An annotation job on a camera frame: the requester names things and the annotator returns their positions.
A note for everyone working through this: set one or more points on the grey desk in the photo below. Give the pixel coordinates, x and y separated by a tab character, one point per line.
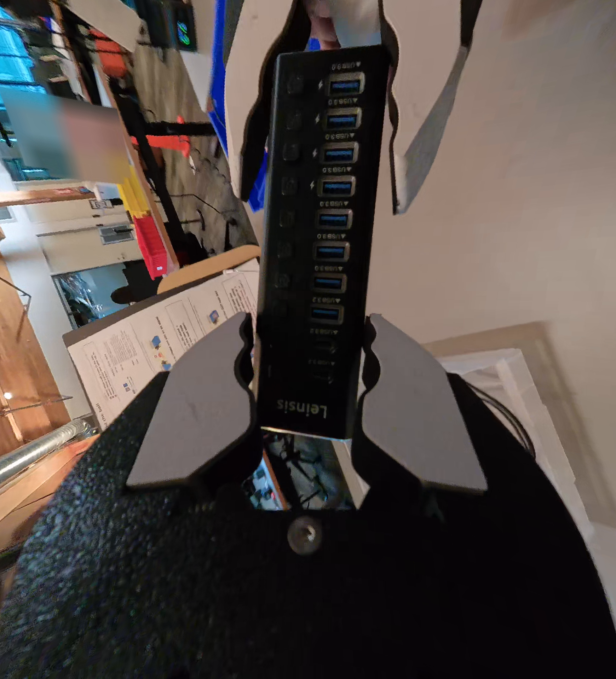
552	185

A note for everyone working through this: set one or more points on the black multi-port USB hub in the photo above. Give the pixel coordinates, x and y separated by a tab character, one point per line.
308	265

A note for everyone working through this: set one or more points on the red plastic bin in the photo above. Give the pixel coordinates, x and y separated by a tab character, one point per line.
151	246

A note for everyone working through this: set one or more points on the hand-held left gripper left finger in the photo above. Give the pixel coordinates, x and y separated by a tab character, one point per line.
196	414

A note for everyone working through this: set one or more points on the person's right hand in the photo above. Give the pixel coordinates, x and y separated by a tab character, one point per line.
322	21

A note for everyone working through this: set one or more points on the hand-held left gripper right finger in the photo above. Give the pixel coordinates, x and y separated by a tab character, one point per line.
419	419

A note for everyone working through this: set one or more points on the silver ribbed air duct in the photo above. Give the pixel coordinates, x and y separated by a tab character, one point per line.
21	461

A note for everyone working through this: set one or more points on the printed instruction sheet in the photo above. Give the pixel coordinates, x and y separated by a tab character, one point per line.
143	339

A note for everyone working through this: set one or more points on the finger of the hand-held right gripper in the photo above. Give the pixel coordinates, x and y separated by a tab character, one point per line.
252	58
424	106

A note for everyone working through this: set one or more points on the clear plastic bin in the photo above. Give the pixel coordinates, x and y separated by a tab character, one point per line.
499	382

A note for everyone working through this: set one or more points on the black charger case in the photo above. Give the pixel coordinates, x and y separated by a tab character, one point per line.
183	34

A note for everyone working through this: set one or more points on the instruction sheet on stand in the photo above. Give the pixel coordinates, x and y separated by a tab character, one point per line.
207	265

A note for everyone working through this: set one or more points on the yellow plastic bin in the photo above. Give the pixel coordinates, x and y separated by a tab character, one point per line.
130	199

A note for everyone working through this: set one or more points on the orange traffic cone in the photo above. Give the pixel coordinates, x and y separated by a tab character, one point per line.
162	144

